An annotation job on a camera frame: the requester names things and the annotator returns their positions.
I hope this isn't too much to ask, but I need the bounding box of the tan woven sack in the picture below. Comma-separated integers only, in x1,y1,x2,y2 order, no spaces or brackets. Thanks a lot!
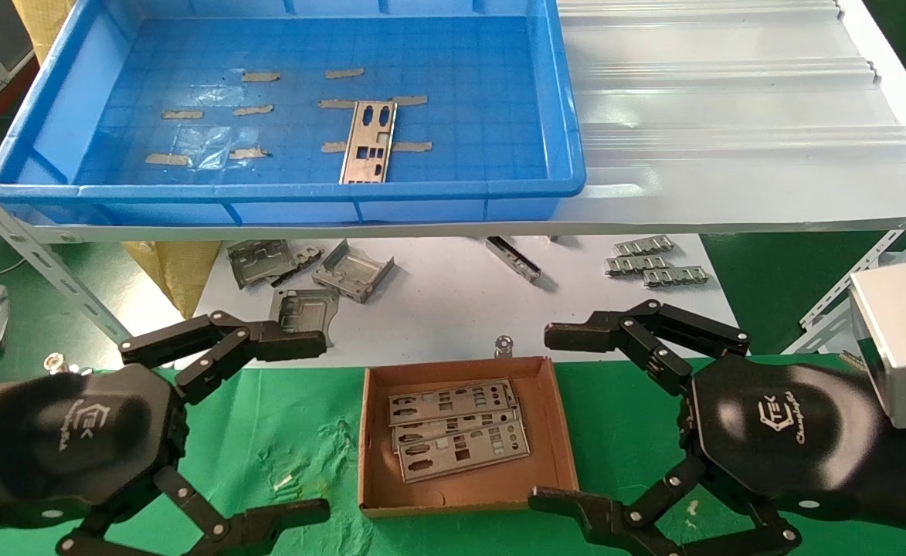
12,0,76,64

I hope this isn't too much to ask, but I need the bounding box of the narrow metal rail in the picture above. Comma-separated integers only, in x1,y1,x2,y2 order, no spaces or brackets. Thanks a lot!
485,236,541,283

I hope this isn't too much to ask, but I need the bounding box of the U-shaped grey metal bracket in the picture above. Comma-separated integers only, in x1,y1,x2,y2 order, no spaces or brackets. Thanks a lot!
311,239,396,304

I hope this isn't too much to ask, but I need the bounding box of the flat grey metal bracket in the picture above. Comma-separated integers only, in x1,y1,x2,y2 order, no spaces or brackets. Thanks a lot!
269,288,341,348

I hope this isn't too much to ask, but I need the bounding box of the green cloth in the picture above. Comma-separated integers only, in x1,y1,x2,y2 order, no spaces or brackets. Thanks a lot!
0,355,906,556

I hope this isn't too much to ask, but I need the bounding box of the blue plastic tray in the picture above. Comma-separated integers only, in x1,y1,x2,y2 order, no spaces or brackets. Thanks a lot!
0,0,587,226

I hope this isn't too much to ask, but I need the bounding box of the shallow brown cardboard box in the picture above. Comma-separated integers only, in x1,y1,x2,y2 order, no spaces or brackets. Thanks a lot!
358,356,580,517

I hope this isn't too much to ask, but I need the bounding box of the white slotted shelf post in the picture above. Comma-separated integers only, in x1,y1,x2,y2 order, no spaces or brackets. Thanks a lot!
0,158,134,345
799,224,906,356

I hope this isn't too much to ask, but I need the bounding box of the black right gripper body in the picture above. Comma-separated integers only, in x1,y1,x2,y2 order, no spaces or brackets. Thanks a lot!
680,354,906,535

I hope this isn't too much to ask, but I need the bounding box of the silver metal IO shield plate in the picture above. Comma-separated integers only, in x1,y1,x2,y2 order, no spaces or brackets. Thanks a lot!
387,378,518,428
392,407,524,450
340,100,398,185
396,420,531,484

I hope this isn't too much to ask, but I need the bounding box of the white corrugated shelf board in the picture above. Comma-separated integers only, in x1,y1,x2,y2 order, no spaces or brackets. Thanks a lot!
5,0,906,245

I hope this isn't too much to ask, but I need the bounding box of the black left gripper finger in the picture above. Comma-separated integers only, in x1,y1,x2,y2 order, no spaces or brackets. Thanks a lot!
56,466,331,556
119,310,327,405

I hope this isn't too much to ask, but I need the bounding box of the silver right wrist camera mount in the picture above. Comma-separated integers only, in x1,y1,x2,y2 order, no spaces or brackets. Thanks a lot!
848,259,906,432

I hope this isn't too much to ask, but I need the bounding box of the folded grey metal bracket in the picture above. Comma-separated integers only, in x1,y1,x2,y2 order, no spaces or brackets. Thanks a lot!
226,239,294,291

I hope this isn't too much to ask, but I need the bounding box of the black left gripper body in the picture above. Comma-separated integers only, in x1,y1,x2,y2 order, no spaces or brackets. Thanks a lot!
0,363,189,535

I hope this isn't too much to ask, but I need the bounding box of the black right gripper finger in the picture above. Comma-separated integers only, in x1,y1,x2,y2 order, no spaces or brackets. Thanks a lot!
528,456,803,556
543,299,752,395

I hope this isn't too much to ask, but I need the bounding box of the yellow woven bag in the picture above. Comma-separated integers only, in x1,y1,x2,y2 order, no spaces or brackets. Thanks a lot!
124,241,224,319

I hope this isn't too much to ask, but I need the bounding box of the slotted metal strip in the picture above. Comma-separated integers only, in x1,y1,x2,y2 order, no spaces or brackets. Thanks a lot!
613,235,675,258
605,255,672,277
643,266,711,289

